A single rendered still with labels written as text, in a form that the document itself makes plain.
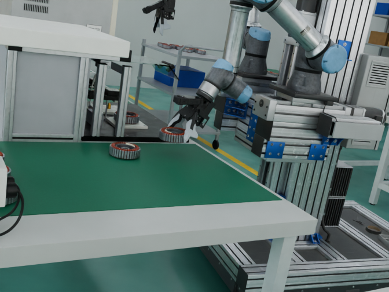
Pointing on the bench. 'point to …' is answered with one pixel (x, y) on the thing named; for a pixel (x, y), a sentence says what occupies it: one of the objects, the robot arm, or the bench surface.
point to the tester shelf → (69, 53)
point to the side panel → (44, 97)
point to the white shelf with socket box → (43, 25)
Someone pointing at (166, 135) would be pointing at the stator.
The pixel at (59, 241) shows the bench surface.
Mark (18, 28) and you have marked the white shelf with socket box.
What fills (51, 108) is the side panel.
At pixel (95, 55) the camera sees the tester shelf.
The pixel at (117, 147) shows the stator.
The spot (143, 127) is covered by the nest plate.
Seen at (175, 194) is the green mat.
